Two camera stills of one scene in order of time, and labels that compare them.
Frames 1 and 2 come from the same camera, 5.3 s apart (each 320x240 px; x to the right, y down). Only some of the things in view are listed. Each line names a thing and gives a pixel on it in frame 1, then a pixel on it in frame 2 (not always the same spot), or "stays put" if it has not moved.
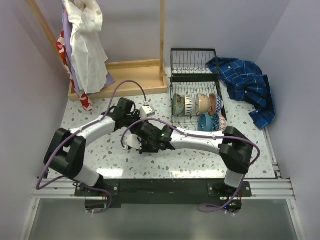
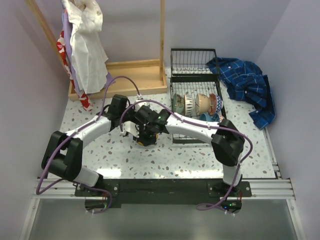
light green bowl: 178,104 stays put
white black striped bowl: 189,105 stays put
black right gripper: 144,149 to 141,139
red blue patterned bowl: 216,104 stays put
